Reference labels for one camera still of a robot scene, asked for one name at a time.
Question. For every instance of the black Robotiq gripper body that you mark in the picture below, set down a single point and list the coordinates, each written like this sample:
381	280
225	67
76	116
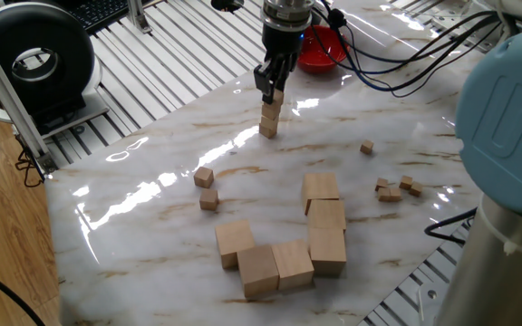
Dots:
283	41

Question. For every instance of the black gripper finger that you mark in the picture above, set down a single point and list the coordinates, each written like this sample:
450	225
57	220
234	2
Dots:
267	81
290	63

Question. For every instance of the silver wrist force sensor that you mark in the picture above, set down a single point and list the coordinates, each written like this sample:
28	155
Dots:
287	11

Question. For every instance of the red glossy bowl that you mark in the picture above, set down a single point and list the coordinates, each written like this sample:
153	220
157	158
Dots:
322	56

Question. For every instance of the small wooden cube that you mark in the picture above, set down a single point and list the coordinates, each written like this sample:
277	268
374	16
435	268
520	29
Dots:
366	146
405	182
395	194
381	183
415	189
383	195

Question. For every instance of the large wooden cube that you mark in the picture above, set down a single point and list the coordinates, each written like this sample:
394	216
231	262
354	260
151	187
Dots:
233	240
292	264
257	270
327	251
320	185
326	215

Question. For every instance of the silver round mounting plate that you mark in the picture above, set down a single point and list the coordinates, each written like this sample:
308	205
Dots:
444	20

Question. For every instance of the black computer keyboard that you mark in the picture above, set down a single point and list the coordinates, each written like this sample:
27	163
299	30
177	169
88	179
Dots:
98	11

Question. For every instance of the aluminium frame bar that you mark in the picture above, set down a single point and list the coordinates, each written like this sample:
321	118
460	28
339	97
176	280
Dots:
9	97
138	18

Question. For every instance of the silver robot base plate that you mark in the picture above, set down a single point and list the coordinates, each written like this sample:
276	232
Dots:
431	308

